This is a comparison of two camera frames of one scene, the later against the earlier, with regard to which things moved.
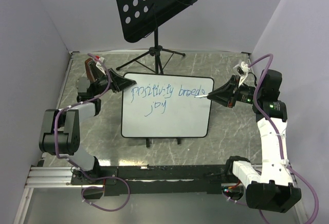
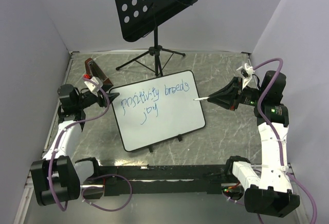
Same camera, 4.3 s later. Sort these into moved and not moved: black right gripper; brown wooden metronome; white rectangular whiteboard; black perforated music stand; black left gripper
Moved: black left gripper; white rectangular whiteboard
Not moved: brown wooden metronome; black right gripper; black perforated music stand
